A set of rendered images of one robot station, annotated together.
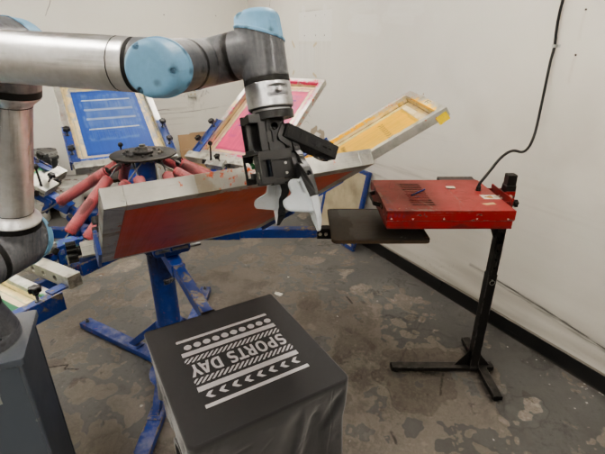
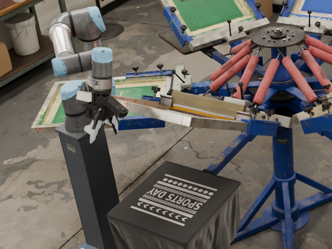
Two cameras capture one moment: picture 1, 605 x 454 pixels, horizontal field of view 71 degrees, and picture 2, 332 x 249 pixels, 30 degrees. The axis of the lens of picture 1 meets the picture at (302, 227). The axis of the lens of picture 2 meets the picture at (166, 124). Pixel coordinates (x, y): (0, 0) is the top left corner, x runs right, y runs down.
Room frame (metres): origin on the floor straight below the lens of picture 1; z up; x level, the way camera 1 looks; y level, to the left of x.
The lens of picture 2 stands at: (0.18, -2.01, 2.72)
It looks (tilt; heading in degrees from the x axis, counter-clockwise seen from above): 30 degrees down; 70
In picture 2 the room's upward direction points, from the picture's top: 9 degrees counter-clockwise
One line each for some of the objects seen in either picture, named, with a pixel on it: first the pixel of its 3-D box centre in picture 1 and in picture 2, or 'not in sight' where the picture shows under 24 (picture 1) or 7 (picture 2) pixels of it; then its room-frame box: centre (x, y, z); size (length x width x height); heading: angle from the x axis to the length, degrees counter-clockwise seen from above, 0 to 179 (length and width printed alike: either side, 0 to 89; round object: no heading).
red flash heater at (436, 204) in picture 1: (438, 202); not in sight; (1.95, -0.67, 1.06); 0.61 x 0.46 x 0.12; 90
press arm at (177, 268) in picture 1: (192, 291); (228, 154); (1.41, 0.43, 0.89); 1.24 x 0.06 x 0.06; 30
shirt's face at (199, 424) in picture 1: (239, 353); (174, 198); (0.98, 0.19, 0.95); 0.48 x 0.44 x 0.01; 30
